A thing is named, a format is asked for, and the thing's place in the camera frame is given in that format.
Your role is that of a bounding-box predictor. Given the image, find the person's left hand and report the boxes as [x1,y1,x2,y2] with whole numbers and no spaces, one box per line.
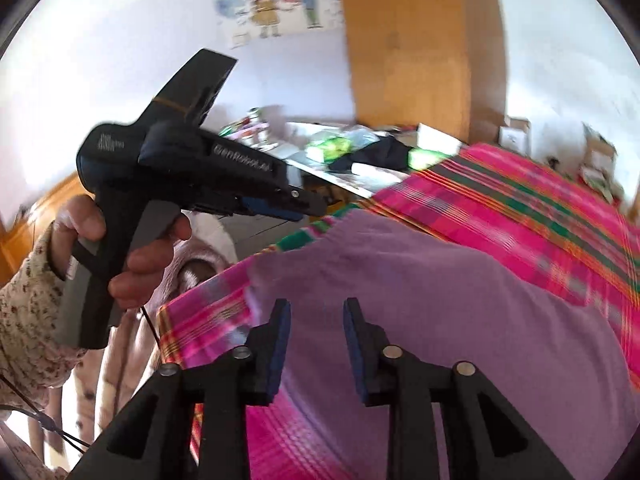
[54,194,193,311]

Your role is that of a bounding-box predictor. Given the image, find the person's left forearm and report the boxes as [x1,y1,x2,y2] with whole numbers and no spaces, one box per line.
[0,222,101,396]

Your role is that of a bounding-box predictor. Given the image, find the wooden wardrobe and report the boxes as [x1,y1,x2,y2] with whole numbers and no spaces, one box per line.
[331,0,510,145]

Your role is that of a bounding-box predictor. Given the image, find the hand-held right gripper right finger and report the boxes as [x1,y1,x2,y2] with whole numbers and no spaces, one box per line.
[342,297,576,480]

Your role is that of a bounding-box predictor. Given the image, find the low wooden furniture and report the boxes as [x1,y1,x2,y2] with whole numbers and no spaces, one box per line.
[0,172,101,286]

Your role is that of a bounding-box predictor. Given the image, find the beige padded coat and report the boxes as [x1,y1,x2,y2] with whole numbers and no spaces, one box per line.
[75,210,238,461]

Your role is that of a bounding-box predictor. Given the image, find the cartoon wall sticker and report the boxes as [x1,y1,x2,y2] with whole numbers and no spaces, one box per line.
[122,0,346,51]

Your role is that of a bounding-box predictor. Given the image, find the thin black tether cable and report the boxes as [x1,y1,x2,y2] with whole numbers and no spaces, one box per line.
[0,305,163,453]

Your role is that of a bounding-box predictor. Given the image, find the pink plaid blanket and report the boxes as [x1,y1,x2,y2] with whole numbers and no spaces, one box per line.
[157,142,640,480]

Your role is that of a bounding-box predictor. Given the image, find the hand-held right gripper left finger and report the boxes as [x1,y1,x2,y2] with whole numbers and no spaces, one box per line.
[67,298,292,480]

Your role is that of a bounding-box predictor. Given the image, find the clutter of bottles and packets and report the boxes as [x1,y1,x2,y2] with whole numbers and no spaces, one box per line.
[217,107,281,153]

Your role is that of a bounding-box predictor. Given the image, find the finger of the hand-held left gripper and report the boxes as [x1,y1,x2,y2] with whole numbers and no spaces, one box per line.
[239,186,328,222]

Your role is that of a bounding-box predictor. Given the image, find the clear plastic bag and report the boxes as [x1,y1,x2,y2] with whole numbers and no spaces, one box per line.
[345,127,381,146]

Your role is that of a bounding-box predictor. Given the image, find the brown cardboard box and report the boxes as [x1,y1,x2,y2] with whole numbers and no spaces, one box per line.
[582,122,618,171]

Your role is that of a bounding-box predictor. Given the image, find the green tissue pack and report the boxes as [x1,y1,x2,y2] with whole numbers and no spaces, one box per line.
[407,146,446,170]

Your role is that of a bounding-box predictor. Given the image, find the folding table with printed top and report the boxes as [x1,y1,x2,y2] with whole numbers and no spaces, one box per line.
[215,120,466,198]

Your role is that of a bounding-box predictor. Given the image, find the white cardboard box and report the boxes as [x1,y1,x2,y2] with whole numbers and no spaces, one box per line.
[499,116,532,153]

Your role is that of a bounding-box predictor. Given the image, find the white cream tube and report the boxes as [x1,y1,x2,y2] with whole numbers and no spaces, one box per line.
[350,161,401,177]

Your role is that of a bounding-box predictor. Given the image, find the green and white packet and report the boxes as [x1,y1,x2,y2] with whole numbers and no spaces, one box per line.
[305,135,356,163]

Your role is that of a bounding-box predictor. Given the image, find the black cloth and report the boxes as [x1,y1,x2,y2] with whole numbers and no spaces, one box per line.
[327,137,416,173]

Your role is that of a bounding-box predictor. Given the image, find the purple fleece pants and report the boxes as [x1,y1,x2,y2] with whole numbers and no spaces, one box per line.
[247,208,640,480]

